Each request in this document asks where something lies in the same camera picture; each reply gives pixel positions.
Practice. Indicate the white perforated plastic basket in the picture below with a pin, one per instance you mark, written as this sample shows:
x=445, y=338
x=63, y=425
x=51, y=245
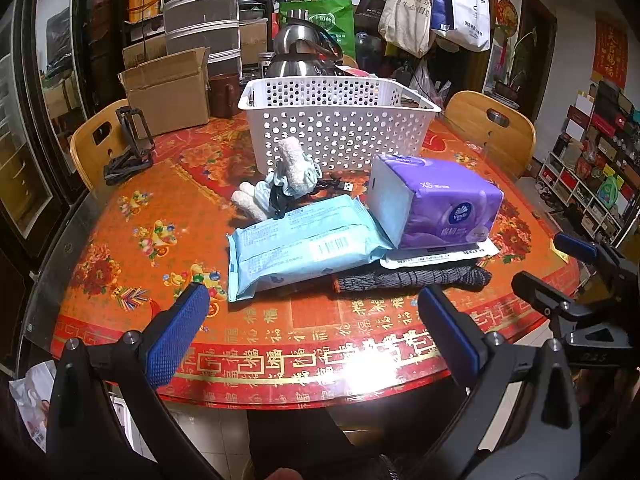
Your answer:
x=340, y=122

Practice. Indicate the purple tissue pack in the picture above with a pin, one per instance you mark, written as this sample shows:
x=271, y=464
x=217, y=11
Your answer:
x=425, y=203

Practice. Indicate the open cardboard box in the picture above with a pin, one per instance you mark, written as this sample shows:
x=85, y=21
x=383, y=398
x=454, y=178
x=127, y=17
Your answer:
x=171, y=92

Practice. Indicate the green shopping bag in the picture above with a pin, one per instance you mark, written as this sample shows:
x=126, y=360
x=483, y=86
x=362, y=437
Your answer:
x=335, y=16

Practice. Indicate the beige canvas tote bag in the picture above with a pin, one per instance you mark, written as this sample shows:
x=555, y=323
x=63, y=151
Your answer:
x=406, y=24

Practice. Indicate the grey knitted glove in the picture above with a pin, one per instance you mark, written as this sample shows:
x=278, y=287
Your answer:
x=467, y=275

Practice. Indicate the light blue wipes pack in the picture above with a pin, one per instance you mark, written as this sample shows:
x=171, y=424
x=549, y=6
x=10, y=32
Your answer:
x=312, y=241

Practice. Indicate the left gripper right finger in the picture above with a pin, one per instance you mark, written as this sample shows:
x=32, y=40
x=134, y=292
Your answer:
x=520, y=418

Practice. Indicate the white blue shopping bag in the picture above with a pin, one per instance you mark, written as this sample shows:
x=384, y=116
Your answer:
x=465, y=23

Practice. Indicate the left wooden chair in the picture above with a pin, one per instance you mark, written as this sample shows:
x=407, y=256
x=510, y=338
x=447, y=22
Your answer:
x=96, y=142

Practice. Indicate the grey plastic drawer tower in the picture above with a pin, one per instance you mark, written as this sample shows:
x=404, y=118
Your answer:
x=210, y=24

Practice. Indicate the dark glass cabinet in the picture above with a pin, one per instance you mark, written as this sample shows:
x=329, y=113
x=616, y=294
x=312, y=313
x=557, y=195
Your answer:
x=59, y=65

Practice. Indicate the stainless steel kettle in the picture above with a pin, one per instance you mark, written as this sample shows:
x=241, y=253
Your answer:
x=304, y=48

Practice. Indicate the wooden chair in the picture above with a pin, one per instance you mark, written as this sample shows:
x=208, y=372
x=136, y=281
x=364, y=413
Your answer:
x=96, y=142
x=505, y=136

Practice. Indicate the brown mug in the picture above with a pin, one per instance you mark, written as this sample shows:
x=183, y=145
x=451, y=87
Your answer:
x=224, y=95

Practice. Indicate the white plush bunny toy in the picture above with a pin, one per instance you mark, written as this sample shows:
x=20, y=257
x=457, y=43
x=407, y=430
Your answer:
x=296, y=176

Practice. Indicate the white printed plastic bag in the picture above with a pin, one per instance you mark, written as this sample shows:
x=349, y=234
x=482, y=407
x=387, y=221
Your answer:
x=414, y=258

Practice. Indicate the shelf with boxes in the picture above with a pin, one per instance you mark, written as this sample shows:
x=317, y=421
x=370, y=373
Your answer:
x=592, y=172

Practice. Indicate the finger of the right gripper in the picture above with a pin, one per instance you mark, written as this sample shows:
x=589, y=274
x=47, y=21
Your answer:
x=576, y=248
x=562, y=312

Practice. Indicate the right wooden chair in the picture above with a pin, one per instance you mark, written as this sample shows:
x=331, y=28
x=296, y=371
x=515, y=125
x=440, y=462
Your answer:
x=505, y=136

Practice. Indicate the red wall scroll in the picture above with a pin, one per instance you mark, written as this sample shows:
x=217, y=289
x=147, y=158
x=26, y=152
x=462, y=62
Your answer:
x=610, y=59

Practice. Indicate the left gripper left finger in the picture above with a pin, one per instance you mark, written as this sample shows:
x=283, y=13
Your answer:
x=84, y=433

